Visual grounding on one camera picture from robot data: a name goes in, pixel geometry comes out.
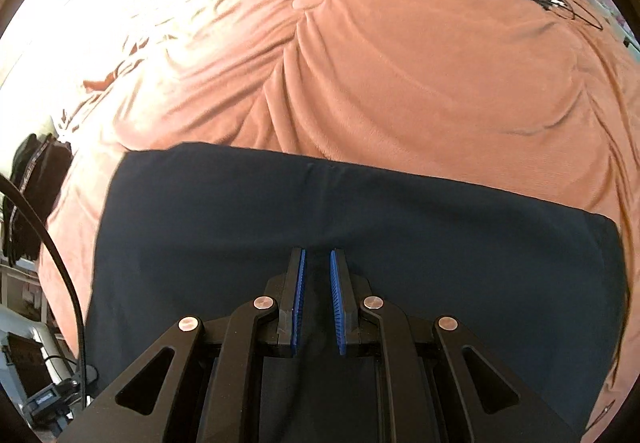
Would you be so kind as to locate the cluttered bedside shelf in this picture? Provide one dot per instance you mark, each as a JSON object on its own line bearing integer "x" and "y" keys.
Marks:
{"x": 25, "y": 293}

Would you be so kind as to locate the stack of folded black clothes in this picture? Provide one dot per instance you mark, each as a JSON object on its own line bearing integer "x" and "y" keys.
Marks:
{"x": 30, "y": 183}

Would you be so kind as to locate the black box device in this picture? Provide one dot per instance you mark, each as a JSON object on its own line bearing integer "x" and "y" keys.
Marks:
{"x": 47, "y": 400}

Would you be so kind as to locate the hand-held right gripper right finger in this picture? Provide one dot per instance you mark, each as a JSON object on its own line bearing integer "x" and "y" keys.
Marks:
{"x": 337, "y": 303}

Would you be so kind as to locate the black pants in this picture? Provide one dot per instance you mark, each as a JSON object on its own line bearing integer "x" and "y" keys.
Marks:
{"x": 450, "y": 273}

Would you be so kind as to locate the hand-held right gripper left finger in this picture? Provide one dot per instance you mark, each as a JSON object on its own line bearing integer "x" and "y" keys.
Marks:
{"x": 300, "y": 303}

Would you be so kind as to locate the orange blanket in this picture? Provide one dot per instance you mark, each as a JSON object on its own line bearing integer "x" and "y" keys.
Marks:
{"x": 400, "y": 73}

